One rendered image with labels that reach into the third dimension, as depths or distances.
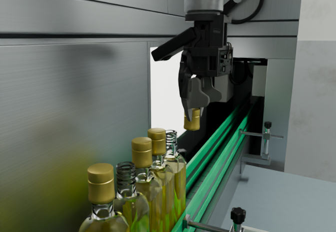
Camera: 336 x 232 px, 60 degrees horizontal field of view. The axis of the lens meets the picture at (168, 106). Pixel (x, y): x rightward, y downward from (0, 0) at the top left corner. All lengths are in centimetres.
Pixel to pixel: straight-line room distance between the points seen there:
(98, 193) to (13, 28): 25
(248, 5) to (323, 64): 163
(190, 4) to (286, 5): 82
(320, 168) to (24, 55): 290
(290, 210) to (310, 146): 194
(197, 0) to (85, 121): 30
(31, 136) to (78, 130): 10
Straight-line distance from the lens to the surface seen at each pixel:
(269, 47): 135
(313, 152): 307
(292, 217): 111
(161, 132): 53
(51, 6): 50
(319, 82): 291
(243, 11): 136
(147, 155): 49
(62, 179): 54
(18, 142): 46
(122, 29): 66
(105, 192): 40
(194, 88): 58
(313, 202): 122
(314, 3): 291
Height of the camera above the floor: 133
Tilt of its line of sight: 13 degrees down
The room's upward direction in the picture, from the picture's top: straight up
